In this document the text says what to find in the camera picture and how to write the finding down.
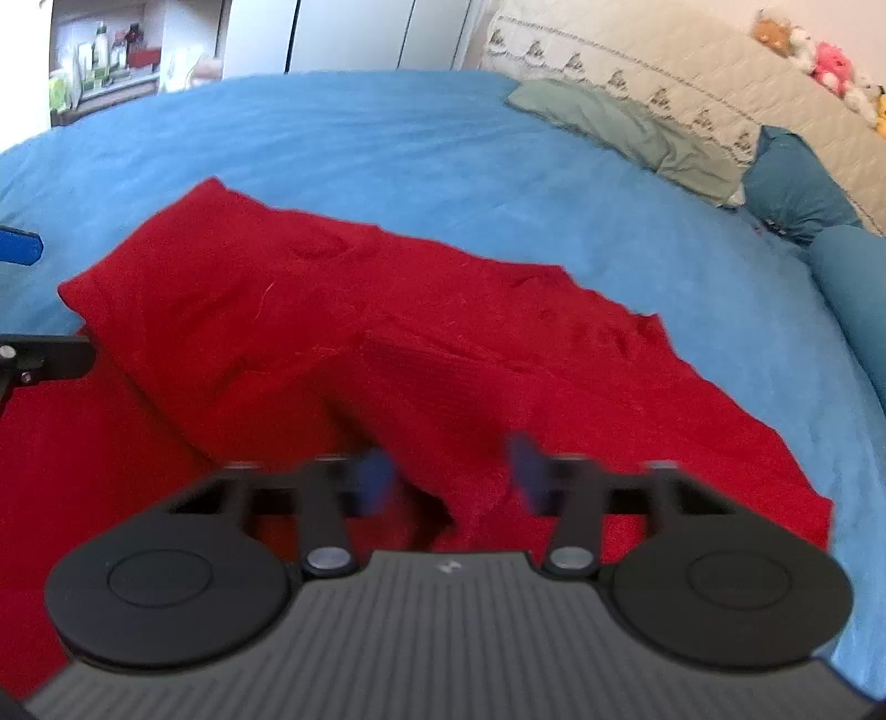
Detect white wardrobe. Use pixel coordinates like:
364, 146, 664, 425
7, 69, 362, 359
214, 0, 499, 77

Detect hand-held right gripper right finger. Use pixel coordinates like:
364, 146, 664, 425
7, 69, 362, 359
504, 433, 736, 581

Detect grey-green pillow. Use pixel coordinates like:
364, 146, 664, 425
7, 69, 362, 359
505, 78, 747, 207

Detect red knitted garment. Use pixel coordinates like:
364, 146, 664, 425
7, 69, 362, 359
0, 176, 835, 700

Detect teal bolster pillow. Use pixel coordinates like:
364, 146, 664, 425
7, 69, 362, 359
806, 225, 886, 409

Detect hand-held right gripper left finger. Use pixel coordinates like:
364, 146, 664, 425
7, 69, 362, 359
164, 447, 399, 579

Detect cluttered shelf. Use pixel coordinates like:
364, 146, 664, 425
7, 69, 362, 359
47, 0, 229, 129

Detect cream quilted headboard cover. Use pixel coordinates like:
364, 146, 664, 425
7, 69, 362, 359
481, 0, 886, 236

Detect brown plush toy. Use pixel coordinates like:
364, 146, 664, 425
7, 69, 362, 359
752, 10, 795, 58

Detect pink plush toy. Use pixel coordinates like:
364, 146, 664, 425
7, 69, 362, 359
811, 42, 856, 96

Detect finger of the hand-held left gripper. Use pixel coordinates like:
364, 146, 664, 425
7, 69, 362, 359
0, 225, 44, 267
0, 333, 96, 416

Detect white plush toy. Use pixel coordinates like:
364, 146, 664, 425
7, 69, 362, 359
789, 26, 821, 74

